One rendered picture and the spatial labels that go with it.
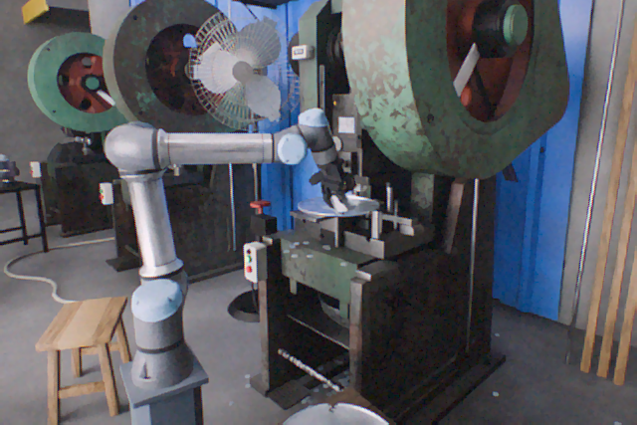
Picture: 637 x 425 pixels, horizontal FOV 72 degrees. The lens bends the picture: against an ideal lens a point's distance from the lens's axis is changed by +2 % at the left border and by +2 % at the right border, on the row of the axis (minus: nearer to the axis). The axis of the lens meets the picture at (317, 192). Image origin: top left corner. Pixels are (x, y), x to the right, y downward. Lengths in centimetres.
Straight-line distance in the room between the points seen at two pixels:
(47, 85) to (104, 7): 245
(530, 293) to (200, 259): 202
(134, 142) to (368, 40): 58
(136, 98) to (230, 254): 126
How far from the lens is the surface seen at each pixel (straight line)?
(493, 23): 126
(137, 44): 256
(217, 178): 297
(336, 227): 148
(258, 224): 170
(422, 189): 166
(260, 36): 216
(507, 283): 269
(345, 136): 153
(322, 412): 120
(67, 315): 204
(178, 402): 127
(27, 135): 776
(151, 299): 117
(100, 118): 428
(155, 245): 126
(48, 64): 419
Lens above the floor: 114
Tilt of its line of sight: 11 degrees down
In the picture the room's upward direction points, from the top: 1 degrees counter-clockwise
